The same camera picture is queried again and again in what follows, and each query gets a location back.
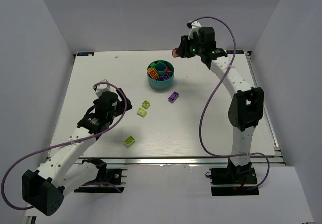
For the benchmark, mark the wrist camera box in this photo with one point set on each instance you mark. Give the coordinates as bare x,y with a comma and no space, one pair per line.
101,87
194,27

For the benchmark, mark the dark green curved lego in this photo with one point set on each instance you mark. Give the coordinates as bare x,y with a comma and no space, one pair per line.
153,64

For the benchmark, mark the purple flat lego plate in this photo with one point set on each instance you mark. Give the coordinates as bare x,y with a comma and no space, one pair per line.
173,97

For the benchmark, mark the yellow butterfly curved lego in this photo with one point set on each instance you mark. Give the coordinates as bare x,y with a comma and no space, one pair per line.
152,73

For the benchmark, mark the aluminium table rail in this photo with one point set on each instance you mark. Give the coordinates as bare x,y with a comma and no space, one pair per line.
167,161

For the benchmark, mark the dark corner label sticker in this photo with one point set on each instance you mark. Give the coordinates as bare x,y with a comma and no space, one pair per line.
237,52

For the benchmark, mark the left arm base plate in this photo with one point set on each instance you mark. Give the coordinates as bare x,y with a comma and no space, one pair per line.
114,182

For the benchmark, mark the left corner label sticker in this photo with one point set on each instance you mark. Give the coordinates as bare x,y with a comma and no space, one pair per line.
84,54

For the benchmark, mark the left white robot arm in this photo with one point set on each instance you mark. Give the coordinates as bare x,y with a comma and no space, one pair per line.
46,187

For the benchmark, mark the lime lego brick studs up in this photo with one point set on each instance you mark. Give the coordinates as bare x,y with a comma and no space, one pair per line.
141,112

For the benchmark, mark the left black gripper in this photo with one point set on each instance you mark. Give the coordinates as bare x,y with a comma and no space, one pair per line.
123,102

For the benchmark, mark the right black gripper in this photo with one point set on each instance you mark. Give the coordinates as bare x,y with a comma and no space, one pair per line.
182,49

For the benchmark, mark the lime lego brick near front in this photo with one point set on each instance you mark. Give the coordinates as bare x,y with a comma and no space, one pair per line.
129,141

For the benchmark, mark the lime lego brick upside down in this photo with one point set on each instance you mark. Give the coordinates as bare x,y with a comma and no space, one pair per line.
145,104

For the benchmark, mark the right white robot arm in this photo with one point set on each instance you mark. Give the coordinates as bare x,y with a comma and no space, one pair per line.
246,108

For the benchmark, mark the teal round divided container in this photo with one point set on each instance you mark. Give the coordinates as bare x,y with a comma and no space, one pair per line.
161,70

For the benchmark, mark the red flower printed lego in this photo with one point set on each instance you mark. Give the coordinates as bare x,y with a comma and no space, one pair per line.
175,53

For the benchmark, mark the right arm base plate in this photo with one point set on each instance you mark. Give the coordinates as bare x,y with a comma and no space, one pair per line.
223,185

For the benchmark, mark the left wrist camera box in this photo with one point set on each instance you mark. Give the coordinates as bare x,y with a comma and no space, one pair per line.
101,87

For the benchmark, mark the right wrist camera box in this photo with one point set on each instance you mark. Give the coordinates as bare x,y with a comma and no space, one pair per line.
194,27

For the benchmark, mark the purple butterfly curved lego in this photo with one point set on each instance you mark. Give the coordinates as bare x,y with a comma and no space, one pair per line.
164,77

